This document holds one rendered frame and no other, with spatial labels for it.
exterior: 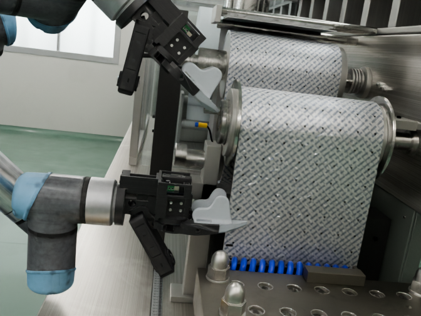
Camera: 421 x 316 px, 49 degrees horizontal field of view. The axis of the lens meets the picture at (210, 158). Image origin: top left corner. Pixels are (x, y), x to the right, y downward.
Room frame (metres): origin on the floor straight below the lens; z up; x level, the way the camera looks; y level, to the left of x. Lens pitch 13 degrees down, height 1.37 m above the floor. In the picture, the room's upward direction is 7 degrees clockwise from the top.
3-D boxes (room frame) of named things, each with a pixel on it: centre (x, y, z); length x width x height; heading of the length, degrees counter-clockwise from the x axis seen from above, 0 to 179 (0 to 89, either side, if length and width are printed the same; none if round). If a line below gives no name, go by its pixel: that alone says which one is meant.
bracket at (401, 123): (0.81, -0.32, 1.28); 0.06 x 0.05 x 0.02; 96
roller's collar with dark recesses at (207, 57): (1.03, 0.02, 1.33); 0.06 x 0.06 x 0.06; 6
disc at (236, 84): (0.78, -0.03, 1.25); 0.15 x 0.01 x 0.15; 6
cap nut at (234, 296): (0.56, -0.05, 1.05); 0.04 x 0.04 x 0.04
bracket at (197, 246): (0.81, 0.02, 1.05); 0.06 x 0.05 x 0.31; 96
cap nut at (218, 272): (0.65, -0.03, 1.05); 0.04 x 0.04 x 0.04
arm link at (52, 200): (0.69, 0.24, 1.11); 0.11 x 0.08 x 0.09; 96
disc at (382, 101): (0.81, -0.28, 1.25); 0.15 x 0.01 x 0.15; 6
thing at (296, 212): (0.73, -0.16, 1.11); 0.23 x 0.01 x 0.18; 96
